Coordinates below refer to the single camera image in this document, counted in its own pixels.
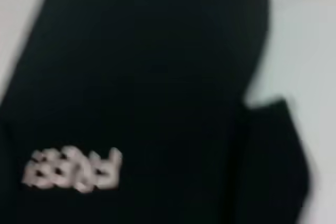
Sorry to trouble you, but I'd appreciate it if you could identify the black shirt with FREE print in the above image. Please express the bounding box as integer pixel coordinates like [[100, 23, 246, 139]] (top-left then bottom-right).
[[0, 0, 318, 224]]

